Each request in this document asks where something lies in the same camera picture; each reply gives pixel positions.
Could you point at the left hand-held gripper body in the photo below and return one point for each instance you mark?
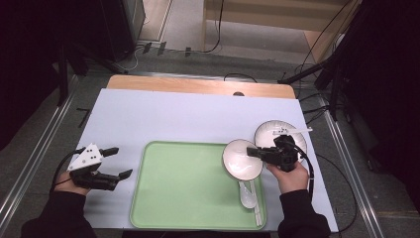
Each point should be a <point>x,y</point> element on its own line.
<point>87,158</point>

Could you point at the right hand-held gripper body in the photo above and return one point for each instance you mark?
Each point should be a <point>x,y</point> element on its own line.
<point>284,155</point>

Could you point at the white ceramic bowl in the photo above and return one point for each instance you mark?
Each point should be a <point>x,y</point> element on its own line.
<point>239,162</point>

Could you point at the white round plate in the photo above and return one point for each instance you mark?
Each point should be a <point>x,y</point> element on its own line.
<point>265,134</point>

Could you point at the white ceramic spoon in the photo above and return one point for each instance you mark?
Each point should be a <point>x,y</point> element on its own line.
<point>247,198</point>

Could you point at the green plastic tray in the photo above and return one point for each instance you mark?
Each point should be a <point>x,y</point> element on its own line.
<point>185,185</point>

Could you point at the person's right hand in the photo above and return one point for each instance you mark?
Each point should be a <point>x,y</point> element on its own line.
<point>292,180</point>

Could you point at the person's left hand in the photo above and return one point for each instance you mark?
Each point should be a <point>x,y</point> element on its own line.
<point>66,188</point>

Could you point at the black metal stand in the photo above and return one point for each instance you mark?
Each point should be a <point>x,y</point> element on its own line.
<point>330,66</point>
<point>62,76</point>

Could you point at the dark equipment cabinet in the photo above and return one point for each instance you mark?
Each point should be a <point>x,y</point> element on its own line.
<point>122,26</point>

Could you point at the metal floor rail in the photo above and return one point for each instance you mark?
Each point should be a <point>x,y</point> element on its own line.
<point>350,172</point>
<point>36,148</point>

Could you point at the wooden frame furniture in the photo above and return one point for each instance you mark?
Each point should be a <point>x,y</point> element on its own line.
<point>264,13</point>

